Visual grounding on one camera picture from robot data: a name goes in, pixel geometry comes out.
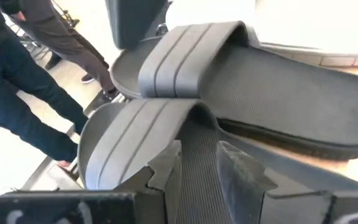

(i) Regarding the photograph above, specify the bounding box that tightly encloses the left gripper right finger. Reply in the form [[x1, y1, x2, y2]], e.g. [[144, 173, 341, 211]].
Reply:
[[215, 140, 278, 224]]

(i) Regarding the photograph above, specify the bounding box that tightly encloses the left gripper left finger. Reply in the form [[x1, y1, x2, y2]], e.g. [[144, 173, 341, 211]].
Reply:
[[113, 139, 183, 224]]

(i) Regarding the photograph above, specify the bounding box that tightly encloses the black rubber slide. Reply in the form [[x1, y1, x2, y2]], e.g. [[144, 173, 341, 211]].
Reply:
[[78, 98, 358, 224], [109, 21, 358, 161]]

